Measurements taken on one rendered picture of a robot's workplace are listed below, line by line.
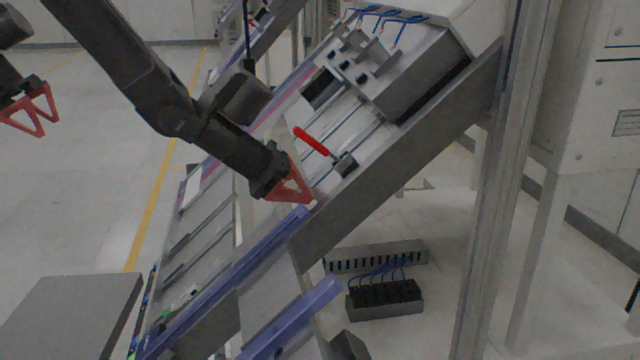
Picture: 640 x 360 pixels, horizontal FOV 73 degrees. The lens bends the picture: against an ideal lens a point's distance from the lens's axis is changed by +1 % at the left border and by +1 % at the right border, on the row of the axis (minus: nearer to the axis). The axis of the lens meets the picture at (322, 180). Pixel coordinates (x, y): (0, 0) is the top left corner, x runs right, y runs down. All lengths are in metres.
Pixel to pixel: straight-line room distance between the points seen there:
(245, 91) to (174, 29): 8.86
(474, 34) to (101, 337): 0.89
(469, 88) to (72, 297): 0.97
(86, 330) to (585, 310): 1.06
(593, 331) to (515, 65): 0.65
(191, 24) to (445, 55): 8.88
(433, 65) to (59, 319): 0.92
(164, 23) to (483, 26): 8.98
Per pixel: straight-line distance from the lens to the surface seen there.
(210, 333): 0.70
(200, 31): 9.40
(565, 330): 1.05
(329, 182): 0.65
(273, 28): 1.97
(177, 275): 0.88
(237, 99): 0.60
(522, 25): 0.57
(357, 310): 0.92
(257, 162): 0.63
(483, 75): 0.60
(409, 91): 0.61
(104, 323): 1.08
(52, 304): 1.18
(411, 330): 0.94
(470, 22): 0.60
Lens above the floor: 1.27
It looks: 26 degrees down
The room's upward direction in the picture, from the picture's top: straight up
